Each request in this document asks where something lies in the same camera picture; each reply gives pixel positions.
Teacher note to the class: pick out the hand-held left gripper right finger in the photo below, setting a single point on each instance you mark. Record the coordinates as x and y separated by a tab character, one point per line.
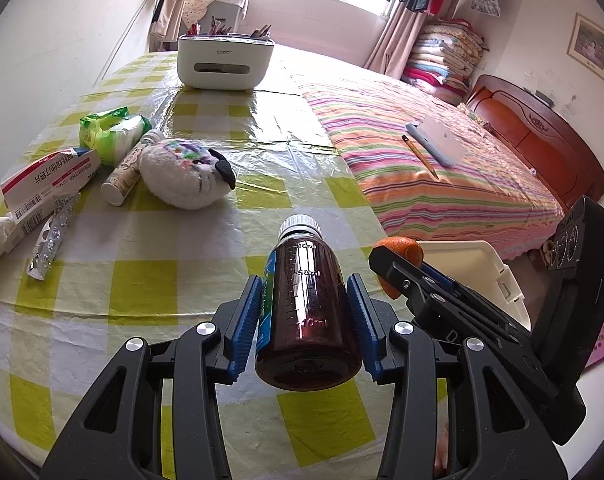
364	325

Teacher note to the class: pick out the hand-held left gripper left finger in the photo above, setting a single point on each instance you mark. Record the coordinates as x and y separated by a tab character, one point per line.
244	330

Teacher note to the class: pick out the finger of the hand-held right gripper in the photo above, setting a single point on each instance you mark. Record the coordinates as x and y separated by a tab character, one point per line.
397	275
434	275

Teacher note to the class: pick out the orange fruit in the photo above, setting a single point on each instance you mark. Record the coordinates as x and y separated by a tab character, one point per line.
407	250

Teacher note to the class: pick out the cream plastic bin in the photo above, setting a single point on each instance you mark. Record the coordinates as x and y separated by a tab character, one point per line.
467	260

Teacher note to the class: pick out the brown bottle blue label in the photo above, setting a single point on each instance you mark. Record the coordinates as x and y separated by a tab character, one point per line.
307	320

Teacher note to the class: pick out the green plastic snack bag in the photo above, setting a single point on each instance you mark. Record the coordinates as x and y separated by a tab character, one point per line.
97	130

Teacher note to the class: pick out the pink floor mat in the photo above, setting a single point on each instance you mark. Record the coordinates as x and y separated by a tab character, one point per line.
602	345

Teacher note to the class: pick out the white fluffy slippers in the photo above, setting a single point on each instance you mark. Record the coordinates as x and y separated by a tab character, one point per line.
548	249

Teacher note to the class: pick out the yellow pencil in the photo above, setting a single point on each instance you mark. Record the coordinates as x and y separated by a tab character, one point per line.
421	156

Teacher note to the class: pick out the striped bedsheet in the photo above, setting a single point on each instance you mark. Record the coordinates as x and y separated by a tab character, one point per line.
382	130

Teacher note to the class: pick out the white plush toy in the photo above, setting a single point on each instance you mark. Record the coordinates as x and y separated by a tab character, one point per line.
182	180

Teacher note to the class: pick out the wooden headboard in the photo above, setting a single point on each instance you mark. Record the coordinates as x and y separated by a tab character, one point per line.
532	142

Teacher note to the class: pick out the white tube bottle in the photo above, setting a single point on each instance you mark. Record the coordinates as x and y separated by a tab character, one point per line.
127	170

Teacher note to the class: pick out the small grey object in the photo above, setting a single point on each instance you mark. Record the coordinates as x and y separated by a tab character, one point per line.
543	97

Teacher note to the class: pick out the silver blister pack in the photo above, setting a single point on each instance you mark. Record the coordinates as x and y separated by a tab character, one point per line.
49	240

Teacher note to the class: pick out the stack of folded quilts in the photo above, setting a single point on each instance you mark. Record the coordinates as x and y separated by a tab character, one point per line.
442	60

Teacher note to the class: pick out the beige curtain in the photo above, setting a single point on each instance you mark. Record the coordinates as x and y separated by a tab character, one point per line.
397	45

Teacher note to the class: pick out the red white medicine box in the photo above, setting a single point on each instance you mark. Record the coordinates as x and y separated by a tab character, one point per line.
47	180

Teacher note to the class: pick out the framed picture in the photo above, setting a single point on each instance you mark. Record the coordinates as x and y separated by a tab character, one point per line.
590	46

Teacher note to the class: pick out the white desk organizer box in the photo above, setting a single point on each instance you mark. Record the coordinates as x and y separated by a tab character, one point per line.
222	62

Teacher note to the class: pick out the pens in organizer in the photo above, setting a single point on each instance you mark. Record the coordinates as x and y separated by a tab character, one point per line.
217	30

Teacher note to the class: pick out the grey cabinet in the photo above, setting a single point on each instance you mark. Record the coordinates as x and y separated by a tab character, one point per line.
229	15

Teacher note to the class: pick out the beige hanging garments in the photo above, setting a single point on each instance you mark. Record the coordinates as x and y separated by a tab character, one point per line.
172	0

